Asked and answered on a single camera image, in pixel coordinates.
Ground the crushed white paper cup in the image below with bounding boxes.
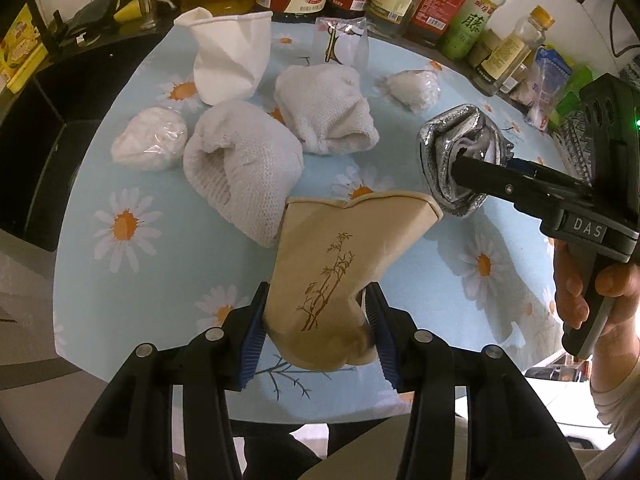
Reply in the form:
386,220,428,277
174,7,274,107

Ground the small brown jar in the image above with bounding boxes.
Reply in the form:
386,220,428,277
467,27,503,68

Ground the small crumpled white cloth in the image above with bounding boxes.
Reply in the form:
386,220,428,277
274,65,381,156

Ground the clear plastic snack bag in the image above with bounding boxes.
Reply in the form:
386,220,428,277
525,45,573,128

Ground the clear plastic wrapper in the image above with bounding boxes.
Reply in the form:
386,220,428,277
315,16,368,68

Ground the black kitchen sink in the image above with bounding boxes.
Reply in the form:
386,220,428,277
0,45,166,253

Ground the silver foil wrapper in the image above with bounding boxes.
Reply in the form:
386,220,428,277
417,102,516,218

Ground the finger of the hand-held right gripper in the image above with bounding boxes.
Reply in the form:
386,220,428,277
451,154,597,222
509,158,595,195

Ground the blue daisy tablecloth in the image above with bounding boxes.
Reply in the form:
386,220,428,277
54,19,566,411

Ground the yellow box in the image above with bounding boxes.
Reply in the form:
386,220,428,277
0,4,47,92

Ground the large crumpled white cloth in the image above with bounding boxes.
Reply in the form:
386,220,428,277
182,100,306,248

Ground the plastic-wrapped white ball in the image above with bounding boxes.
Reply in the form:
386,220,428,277
387,69,443,113
110,106,190,171

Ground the metal soap dispenser pump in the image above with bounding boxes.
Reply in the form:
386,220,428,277
137,0,178,28

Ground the bottle red and blue label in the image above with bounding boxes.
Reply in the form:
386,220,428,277
405,0,481,48

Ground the green packet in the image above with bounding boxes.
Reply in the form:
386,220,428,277
555,62,596,126

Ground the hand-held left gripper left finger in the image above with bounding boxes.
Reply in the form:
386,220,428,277
55,282,271,480

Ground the person's right forearm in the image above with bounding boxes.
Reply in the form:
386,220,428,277
590,340,640,453

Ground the beige bamboo print paper cup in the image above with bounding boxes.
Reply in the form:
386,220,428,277
262,190,444,372

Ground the yellow cap bottle beige label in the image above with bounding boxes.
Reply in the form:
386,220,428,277
472,5,556,98

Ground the black faucet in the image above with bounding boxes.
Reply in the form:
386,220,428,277
30,4,70,61

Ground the bottle green label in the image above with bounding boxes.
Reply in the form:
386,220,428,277
440,0,516,66

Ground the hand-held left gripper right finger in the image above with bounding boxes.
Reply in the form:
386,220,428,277
362,284,586,480

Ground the yellow sponge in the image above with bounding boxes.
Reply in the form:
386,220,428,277
114,0,143,23

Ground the person's right hand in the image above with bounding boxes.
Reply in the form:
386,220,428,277
553,247,640,361

